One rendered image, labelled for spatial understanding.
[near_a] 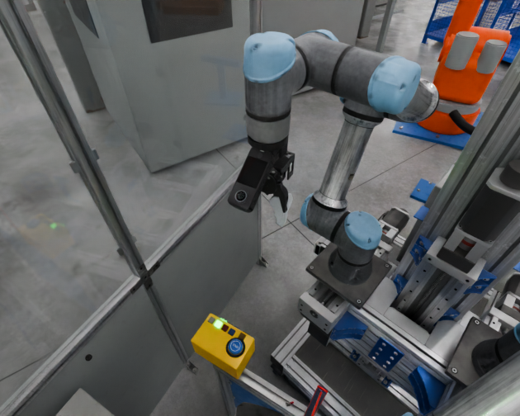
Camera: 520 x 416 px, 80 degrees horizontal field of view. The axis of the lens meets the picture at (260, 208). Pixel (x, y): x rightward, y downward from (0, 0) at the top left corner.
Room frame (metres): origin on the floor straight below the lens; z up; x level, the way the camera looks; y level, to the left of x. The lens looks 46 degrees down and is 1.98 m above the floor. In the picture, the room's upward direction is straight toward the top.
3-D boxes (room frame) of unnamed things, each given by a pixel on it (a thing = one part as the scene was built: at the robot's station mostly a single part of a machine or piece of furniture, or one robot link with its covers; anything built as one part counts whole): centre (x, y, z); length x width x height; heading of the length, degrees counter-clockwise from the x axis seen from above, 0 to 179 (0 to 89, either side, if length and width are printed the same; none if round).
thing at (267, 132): (0.48, -0.01, 1.70); 0.08 x 0.08 x 0.05
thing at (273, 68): (0.48, -0.02, 1.78); 0.09 x 0.08 x 0.11; 139
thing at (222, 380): (0.37, 0.14, 0.39); 0.04 x 0.04 x 0.78; 60
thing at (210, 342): (0.36, 0.11, 1.02); 0.16 x 0.10 x 0.11; 60
